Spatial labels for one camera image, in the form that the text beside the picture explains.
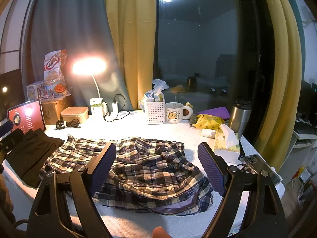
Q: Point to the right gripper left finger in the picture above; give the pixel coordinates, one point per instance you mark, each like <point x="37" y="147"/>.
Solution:
<point x="50" y="216"/>

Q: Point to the plaid pajama pants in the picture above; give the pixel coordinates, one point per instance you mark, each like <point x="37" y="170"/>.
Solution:
<point x="154" y="176"/>

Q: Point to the person's fingertip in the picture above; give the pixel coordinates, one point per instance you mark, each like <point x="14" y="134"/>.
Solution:
<point x="159" y="232"/>

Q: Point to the black folded garment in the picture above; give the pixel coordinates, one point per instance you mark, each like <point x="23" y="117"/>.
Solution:
<point x="28" y="157"/>

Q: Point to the tablet with red screen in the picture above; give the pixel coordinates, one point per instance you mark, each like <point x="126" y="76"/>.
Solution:
<point x="27" y="116"/>

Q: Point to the cardboard box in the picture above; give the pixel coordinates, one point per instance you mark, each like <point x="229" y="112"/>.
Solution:
<point x="52" y="108"/>

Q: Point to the black scissors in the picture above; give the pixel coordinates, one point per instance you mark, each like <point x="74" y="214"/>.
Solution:
<point x="243" y="166"/>

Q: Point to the beige lidded food container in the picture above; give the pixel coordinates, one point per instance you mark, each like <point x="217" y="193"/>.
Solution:
<point x="75" y="112"/>

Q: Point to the orange white chips bag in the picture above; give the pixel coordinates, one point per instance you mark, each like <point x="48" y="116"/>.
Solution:
<point x="55" y="84"/>

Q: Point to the yellow tissue pack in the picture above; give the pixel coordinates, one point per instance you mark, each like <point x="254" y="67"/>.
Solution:
<point x="226" y="144"/>

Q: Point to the white tube bottle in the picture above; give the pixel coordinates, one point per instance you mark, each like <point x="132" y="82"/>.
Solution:
<point x="208" y="133"/>

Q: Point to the green white milk carton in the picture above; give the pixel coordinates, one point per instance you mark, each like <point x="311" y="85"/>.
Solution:
<point x="96" y="105"/>

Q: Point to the yellow duck snack bag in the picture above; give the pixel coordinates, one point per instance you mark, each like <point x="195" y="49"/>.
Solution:
<point x="205" y="121"/>

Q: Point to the stainless steel tumbler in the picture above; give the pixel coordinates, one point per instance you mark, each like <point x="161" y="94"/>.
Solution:
<point x="239" y="116"/>

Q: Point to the purple cloth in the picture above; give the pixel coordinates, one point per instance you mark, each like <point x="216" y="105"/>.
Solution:
<point x="220" y="112"/>

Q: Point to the white desk lamp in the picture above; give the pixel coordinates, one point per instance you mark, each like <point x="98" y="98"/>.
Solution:
<point x="90" y="66"/>

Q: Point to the white power strip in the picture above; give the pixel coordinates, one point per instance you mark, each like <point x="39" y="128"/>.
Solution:
<point x="122" y="114"/>

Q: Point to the white power adapter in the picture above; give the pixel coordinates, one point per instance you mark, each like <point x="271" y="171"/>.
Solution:
<point x="115" y="107"/>

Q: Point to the small yellow figurine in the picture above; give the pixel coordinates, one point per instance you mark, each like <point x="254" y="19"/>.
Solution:
<point x="189" y="104"/>

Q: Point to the white bear mug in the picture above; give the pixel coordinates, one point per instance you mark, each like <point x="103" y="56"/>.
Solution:
<point x="176" y="112"/>

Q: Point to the white perforated plastic basket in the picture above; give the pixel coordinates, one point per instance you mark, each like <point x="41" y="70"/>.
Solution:
<point x="155" y="112"/>

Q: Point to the teal curtain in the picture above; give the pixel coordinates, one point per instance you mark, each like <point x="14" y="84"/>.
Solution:
<point x="81" y="28"/>

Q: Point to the blue plastic bag roll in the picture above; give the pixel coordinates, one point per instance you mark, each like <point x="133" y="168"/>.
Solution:
<point x="149" y="97"/>

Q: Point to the white crumpled tissue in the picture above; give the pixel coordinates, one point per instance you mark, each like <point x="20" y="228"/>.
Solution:
<point x="159" y="86"/>

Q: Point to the yellow curtain left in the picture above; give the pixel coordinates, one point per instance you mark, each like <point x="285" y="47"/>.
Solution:
<point x="133" y="27"/>

